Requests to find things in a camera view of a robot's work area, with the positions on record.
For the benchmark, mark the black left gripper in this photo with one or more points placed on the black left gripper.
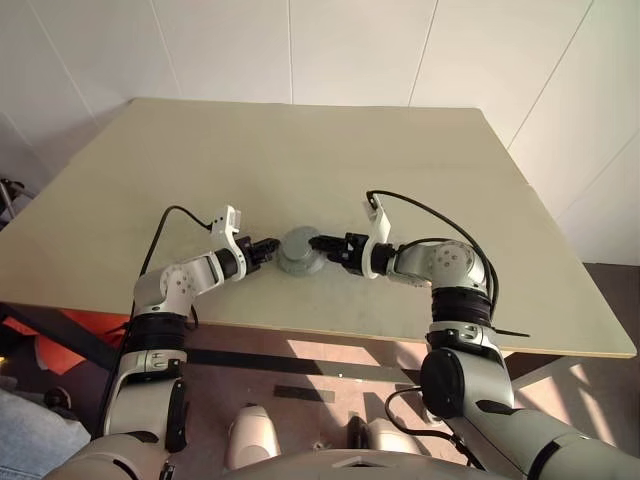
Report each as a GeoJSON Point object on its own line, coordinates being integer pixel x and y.
{"type": "Point", "coordinates": [251, 255]}

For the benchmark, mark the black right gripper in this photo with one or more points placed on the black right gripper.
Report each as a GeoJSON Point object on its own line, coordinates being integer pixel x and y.
{"type": "Point", "coordinates": [354, 255]}

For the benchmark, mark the grey stator housing copper windings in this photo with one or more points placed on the grey stator housing copper windings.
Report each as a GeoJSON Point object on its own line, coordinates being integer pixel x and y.
{"type": "Point", "coordinates": [305, 267]}

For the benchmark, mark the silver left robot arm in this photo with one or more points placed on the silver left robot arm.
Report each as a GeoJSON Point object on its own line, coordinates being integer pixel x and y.
{"type": "Point", "coordinates": [175, 280]}

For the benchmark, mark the long black floor tape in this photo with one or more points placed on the long black floor tape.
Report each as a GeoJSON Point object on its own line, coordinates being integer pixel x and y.
{"type": "Point", "coordinates": [300, 364]}

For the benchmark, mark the short black floor tape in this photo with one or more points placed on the short black floor tape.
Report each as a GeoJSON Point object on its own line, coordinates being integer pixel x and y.
{"type": "Point", "coordinates": [305, 394]}

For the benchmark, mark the pale rounded robot foot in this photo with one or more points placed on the pale rounded robot foot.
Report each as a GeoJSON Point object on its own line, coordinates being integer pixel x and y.
{"type": "Point", "coordinates": [397, 437]}
{"type": "Point", "coordinates": [252, 435]}

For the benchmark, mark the silver robot torso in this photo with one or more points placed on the silver robot torso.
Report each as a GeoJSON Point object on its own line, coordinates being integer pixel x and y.
{"type": "Point", "coordinates": [350, 467]}

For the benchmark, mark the orange object under table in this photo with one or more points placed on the orange object under table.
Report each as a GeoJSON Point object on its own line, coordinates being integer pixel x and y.
{"type": "Point", "coordinates": [65, 350]}

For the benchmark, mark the grey metal stand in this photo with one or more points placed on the grey metal stand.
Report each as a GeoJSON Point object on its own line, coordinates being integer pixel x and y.
{"type": "Point", "coordinates": [10, 192]}

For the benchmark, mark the seated operator person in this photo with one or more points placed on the seated operator person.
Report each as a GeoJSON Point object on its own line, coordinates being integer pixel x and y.
{"type": "Point", "coordinates": [30, 435]}

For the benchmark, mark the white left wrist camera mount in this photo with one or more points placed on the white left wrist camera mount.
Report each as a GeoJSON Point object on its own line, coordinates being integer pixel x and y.
{"type": "Point", "coordinates": [226, 222]}

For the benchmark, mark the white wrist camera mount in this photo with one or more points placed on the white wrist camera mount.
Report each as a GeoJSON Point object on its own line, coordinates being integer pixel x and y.
{"type": "Point", "coordinates": [226, 222]}
{"type": "Point", "coordinates": [380, 225]}

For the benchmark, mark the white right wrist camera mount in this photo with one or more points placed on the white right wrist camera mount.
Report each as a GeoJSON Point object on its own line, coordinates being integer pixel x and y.
{"type": "Point", "coordinates": [380, 225]}

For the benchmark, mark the black table frame brace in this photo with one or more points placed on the black table frame brace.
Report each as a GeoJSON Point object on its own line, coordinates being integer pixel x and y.
{"type": "Point", "coordinates": [55, 332]}

